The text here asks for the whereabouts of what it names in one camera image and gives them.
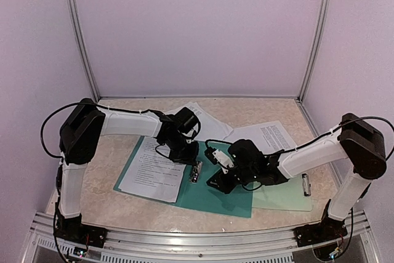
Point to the left aluminium frame post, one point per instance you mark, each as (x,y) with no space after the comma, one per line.
(82,49)

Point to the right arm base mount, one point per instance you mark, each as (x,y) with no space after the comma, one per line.
(325,230)

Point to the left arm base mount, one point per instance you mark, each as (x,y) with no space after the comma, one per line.
(74,230)

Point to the blank white paper sheet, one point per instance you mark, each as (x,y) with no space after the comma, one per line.
(268,137)

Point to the aluminium frame post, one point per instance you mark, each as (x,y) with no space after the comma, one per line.
(316,42)
(82,49)

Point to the printed paper stack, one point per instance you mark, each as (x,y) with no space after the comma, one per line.
(211,127)

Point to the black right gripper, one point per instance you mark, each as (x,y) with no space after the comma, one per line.
(223,186)

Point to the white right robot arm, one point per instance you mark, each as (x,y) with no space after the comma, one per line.
(353,139)

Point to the metal folder clip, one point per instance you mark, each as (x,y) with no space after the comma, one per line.
(195,172)

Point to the dark green folder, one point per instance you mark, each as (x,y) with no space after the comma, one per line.
(201,197)

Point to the front aluminium rail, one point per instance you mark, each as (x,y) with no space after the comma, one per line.
(272,245)

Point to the right aluminium frame post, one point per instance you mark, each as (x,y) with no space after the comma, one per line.
(316,42)

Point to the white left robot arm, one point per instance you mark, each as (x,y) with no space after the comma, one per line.
(90,125)

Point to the printed paper sheet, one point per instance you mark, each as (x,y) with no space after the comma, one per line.
(149,174)

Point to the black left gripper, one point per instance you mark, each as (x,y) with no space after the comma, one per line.
(189,159)

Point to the light green clipboard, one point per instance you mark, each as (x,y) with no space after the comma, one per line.
(294,195)

